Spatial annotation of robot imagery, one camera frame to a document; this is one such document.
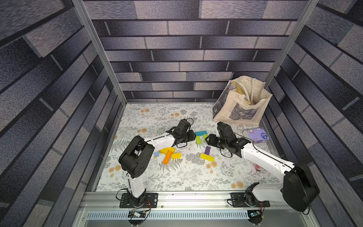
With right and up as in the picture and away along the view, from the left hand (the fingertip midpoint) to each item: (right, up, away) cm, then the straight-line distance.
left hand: (196, 135), depth 91 cm
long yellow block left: (-21, -10, 0) cm, 23 cm away
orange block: (-19, -14, -2) cm, 24 cm away
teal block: (+4, 0, +9) cm, 10 cm away
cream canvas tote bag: (+29, +23, -5) cm, 38 cm away
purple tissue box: (+42, 0, +1) cm, 42 cm away
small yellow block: (-13, -13, -1) cm, 18 cm away
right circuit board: (+30, -40, -19) cm, 53 cm away
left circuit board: (-33, -38, -20) cm, 54 cm away
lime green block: (+2, -4, +6) cm, 8 cm away
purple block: (+8, -10, +1) cm, 13 cm away
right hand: (+6, -1, -5) cm, 8 cm away
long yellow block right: (+7, -14, -2) cm, 15 cm away
